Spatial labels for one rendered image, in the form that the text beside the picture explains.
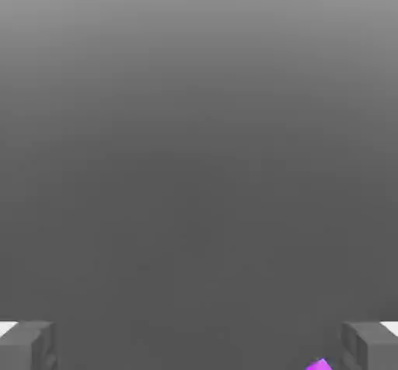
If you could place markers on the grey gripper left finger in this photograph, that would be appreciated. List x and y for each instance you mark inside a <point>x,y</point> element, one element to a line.
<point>25,346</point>

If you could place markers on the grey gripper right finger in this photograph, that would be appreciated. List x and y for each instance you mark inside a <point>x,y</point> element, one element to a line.
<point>373,348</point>

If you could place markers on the large magenta box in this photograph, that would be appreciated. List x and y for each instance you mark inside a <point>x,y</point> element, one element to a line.
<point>319,365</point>

